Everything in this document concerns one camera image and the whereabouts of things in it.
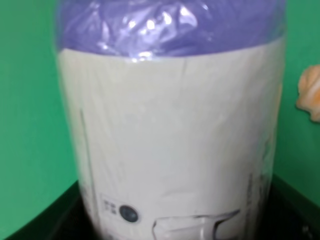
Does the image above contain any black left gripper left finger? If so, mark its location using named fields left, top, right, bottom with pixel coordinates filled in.
left=6, top=181, right=100, bottom=240

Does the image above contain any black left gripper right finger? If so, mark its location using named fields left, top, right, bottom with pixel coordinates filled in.
left=259, top=175, right=320, bottom=240

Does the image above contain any purple garbage bag roll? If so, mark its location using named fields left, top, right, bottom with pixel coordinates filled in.
left=56, top=0, right=286, bottom=240

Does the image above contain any orange striped bread toy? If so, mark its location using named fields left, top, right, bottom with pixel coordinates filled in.
left=296, top=64, right=320, bottom=123

